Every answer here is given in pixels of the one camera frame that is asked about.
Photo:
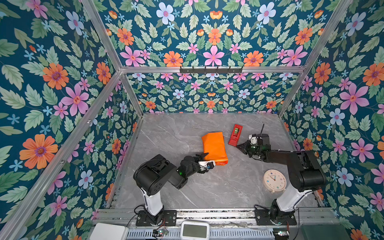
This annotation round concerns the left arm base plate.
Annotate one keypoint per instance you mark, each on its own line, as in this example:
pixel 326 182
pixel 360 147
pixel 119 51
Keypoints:
pixel 163 218

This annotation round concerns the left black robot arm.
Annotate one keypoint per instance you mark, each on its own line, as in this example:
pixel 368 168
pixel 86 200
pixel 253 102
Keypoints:
pixel 153 175

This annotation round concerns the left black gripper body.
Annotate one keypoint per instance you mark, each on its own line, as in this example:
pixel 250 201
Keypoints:
pixel 195 168

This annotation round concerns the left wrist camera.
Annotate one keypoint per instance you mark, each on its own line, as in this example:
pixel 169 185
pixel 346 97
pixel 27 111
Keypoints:
pixel 205 166

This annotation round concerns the green mat bottom right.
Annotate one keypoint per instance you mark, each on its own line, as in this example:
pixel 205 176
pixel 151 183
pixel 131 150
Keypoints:
pixel 324 232

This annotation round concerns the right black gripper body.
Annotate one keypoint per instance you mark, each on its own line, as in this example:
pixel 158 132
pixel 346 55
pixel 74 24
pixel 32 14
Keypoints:
pixel 253 149

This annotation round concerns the white round clock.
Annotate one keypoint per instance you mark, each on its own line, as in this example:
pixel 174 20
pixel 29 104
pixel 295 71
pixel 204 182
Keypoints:
pixel 274 181

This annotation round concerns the black hook rail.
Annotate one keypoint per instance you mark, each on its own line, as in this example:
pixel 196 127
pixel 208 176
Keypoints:
pixel 211 70

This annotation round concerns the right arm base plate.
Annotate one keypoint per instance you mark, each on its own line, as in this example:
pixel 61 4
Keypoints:
pixel 274 218

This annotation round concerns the red tape dispenser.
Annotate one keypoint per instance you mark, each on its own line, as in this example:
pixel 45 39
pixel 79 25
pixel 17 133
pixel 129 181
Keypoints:
pixel 234 139

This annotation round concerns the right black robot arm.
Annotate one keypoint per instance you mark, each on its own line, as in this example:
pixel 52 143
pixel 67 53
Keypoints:
pixel 304 171

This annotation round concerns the white box bottom left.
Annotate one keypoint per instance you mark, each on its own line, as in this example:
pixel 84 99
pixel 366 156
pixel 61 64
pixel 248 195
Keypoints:
pixel 109 232

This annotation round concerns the white display device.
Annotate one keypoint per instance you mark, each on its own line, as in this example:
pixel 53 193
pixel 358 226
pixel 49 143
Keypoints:
pixel 195 230

